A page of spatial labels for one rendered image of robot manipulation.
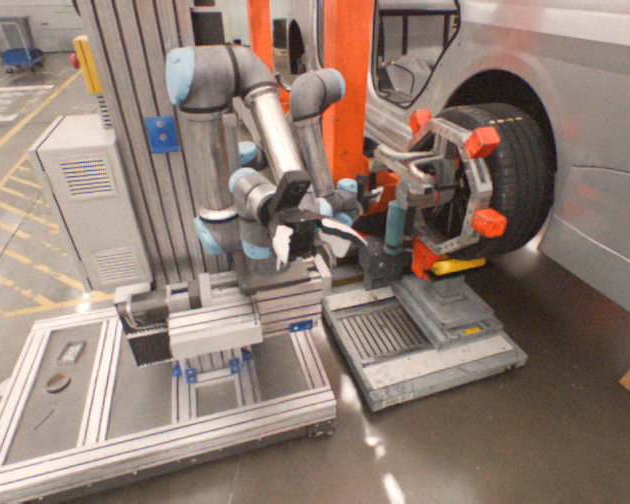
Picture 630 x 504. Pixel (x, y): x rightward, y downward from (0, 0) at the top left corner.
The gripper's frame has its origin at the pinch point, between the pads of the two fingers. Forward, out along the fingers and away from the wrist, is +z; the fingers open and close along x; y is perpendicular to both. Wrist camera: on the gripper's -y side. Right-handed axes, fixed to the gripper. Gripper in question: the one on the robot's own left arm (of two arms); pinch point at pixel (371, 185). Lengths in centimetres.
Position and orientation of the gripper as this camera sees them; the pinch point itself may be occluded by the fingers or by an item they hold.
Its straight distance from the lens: 183.3
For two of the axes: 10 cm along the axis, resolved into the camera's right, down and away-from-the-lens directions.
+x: 8.9, 2.5, -3.7
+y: 0.0, 8.3, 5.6
